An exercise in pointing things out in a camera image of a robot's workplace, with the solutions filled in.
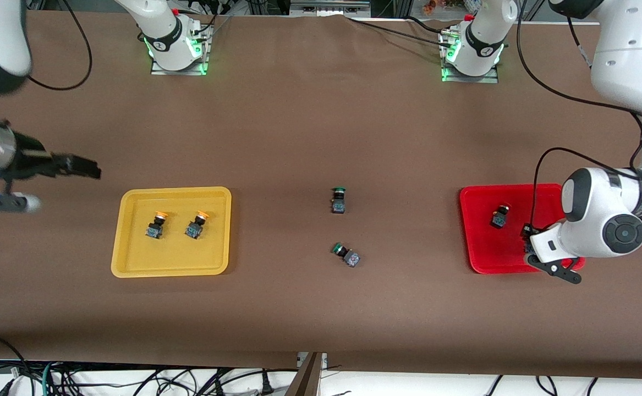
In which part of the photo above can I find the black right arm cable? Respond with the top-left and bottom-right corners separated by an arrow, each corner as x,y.
26,0 -> 93,91

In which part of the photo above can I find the black cable on table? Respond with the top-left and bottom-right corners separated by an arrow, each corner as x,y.
345,15 -> 462,50

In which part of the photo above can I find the table cover sheet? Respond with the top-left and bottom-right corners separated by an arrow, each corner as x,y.
0,14 -> 642,380

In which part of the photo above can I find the brown table leg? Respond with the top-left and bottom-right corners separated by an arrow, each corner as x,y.
285,352 -> 324,396

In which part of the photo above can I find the yellow plastic tray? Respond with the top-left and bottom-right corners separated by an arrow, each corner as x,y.
111,186 -> 232,278

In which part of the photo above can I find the red plastic tray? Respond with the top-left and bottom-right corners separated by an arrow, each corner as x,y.
459,183 -> 586,274

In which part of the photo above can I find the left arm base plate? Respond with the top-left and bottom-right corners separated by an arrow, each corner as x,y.
439,27 -> 500,84

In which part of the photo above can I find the yellow cap push button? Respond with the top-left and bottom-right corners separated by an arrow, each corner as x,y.
184,211 -> 210,240
145,211 -> 168,240

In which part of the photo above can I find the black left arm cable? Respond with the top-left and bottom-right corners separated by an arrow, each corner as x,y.
516,0 -> 642,232

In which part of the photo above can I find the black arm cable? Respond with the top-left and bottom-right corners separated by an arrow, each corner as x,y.
26,0 -> 93,91
516,0 -> 642,232

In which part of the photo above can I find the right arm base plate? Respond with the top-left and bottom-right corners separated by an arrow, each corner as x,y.
150,25 -> 214,76

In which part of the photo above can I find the black floor cable bundle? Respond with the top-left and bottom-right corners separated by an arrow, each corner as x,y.
0,335 -> 277,396

